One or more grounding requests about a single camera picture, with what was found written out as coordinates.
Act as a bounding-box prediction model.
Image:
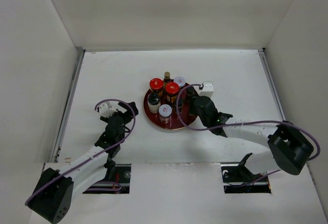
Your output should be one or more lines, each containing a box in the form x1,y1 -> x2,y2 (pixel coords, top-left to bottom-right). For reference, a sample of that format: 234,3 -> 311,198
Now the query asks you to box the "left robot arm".
25,100 -> 138,223

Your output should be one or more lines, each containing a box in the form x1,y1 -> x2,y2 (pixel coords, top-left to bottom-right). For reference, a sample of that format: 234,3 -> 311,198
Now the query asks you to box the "red lid sauce jar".
149,78 -> 163,97
165,82 -> 180,105

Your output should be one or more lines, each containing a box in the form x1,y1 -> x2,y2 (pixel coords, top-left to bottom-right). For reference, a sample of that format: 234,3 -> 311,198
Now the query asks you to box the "purple cable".
25,98 -> 136,206
176,83 -> 321,186

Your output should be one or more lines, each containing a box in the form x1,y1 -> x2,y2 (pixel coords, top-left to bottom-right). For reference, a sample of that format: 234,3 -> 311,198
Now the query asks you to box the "yellow label oil bottle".
163,71 -> 171,84

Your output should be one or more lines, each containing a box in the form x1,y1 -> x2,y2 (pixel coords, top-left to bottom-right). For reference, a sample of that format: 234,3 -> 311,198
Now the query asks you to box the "red round tray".
143,82 -> 197,130

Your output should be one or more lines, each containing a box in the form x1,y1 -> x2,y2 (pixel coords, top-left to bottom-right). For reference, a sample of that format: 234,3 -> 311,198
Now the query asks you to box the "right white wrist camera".
199,82 -> 214,98

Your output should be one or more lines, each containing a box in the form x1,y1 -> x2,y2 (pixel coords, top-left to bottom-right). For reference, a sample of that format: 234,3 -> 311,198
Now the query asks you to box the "black cap white shaker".
147,92 -> 161,114

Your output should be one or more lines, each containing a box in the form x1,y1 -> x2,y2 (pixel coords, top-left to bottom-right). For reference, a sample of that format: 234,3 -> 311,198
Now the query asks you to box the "white lid sauce jar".
158,104 -> 172,124
174,76 -> 186,90

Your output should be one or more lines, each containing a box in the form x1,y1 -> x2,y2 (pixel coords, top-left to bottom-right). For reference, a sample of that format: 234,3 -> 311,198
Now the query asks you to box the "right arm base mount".
221,153 -> 271,194

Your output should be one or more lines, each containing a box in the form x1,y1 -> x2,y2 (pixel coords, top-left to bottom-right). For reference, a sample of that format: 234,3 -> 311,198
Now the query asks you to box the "red lid sauce jar back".
165,82 -> 180,105

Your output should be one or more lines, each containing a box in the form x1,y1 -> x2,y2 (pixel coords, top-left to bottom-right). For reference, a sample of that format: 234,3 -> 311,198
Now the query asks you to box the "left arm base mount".
84,160 -> 132,194

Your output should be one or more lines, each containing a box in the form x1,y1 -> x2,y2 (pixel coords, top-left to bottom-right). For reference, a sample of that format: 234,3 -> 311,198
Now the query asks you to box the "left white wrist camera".
95,101 -> 119,118

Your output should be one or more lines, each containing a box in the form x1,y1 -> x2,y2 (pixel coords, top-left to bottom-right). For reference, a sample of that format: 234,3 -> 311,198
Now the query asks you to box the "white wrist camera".
199,82 -> 214,98
95,101 -> 119,118

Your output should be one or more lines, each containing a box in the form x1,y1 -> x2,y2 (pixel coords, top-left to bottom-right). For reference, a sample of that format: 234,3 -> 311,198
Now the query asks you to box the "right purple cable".
176,83 -> 321,186

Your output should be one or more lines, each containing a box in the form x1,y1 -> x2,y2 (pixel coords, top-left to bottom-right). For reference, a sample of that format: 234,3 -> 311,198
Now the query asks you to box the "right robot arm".
191,96 -> 314,181

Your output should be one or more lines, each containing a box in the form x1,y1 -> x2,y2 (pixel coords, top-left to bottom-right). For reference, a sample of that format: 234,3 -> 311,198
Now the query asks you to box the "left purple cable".
25,98 -> 136,206

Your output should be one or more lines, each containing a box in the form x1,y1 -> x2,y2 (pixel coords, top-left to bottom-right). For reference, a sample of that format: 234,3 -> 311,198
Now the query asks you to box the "red lid sauce jar front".
149,78 -> 163,97

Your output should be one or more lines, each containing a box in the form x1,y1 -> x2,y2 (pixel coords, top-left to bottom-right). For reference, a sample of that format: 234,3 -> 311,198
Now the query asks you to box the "black cap pepper shaker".
174,98 -> 184,114
188,109 -> 197,117
185,86 -> 198,103

